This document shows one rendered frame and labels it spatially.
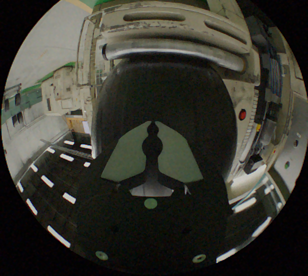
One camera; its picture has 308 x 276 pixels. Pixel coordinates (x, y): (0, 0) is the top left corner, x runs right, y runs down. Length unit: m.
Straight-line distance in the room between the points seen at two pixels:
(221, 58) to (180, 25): 0.11
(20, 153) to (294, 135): 12.25
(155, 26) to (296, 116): 0.56
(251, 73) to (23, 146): 11.94
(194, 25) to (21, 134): 11.59
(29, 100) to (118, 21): 11.57
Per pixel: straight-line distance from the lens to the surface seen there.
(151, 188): 0.17
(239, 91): 0.41
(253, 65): 0.31
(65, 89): 4.73
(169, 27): 0.23
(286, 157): 0.57
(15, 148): 11.56
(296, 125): 0.55
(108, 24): 0.25
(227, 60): 0.28
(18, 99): 5.55
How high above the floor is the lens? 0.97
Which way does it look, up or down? 22 degrees up
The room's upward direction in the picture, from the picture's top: 179 degrees counter-clockwise
